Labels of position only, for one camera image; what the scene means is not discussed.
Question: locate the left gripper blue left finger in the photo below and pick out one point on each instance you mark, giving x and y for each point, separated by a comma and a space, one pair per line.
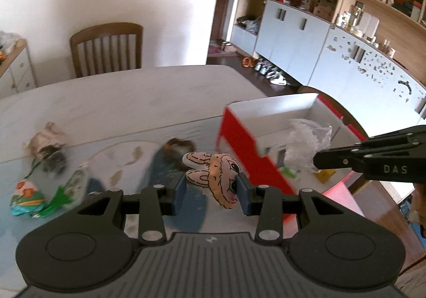
173, 196

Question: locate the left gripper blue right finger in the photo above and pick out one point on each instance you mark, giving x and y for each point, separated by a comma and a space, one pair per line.
250, 197

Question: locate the dark bag of seeds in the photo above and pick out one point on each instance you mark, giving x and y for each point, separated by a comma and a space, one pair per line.
174, 150

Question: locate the clear plastic bag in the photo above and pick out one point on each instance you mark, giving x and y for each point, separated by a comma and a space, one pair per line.
306, 138

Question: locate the silver snack wrapper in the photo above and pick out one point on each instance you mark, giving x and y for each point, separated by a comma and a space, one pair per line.
47, 141

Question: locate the floral fabric sachet green tassel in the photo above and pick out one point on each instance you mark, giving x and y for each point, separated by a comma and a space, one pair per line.
28, 199

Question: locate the red and white cardboard box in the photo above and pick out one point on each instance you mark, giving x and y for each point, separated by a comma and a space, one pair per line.
274, 140

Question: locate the brown wooden chair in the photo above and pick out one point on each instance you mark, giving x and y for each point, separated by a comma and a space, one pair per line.
110, 47

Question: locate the white drawer sideboard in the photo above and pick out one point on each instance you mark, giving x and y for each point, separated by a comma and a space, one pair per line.
16, 71

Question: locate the white wall cabinet unit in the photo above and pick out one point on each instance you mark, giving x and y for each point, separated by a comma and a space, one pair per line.
362, 53

